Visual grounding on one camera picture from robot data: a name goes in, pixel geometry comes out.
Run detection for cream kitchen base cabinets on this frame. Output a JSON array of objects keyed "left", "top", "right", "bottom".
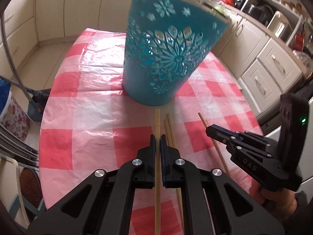
[{"left": 3, "top": 0, "right": 131, "bottom": 68}]

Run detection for person right hand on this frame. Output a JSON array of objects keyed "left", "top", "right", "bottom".
[{"left": 249, "top": 180, "right": 298, "bottom": 222}]

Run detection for cream drawer cabinet unit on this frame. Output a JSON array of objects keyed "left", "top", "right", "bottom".
[{"left": 212, "top": 5, "right": 308, "bottom": 117}]

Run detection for red white checkered tablecloth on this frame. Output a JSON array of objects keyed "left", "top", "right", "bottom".
[{"left": 38, "top": 28, "right": 264, "bottom": 235}]

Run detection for teal perforated utensil holder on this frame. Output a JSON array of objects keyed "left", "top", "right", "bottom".
[{"left": 122, "top": 0, "right": 230, "bottom": 106}]

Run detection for floral fabric bag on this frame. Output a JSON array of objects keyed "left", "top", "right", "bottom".
[{"left": 1, "top": 92, "right": 31, "bottom": 141}]

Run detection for blue white plastic bag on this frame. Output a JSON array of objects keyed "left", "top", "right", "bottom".
[{"left": 0, "top": 79, "right": 11, "bottom": 114}]

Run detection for blue dustpan with handle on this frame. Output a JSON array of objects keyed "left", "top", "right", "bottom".
[{"left": 1, "top": 16, "right": 51, "bottom": 122}]

